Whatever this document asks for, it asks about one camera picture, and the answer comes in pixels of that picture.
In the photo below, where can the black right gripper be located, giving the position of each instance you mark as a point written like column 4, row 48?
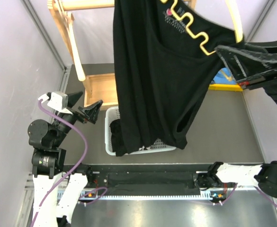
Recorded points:
column 245, row 63

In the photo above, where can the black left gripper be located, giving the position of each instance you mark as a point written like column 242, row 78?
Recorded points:
column 90, row 112

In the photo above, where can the yellow metal-hook hanger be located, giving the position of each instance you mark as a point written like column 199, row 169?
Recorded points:
column 203, row 30

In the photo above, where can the small black tank top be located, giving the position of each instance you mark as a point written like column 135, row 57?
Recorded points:
column 117, row 141

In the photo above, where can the black white striped tank top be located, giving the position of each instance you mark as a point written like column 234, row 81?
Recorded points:
column 145, row 148

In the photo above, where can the beige wooden hanger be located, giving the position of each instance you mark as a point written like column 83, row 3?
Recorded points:
column 68, row 19

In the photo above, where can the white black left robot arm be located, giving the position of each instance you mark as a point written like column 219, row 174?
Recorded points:
column 59, row 188

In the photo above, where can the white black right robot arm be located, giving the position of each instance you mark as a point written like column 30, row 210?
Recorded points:
column 262, row 109

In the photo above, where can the wooden clothes rack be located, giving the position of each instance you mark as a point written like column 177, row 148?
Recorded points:
column 101, row 86

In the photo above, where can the white plastic laundry basket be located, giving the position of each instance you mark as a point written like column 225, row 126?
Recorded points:
column 112, row 114

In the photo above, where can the blue bucket hat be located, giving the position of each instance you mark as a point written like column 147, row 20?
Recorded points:
column 224, row 77

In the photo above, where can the yellow plastic bin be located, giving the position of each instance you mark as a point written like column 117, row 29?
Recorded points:
column 225, row 87

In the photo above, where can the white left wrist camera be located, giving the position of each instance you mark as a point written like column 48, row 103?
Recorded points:
column 56, row 100

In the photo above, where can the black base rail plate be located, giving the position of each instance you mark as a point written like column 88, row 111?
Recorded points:
column 159, row 180

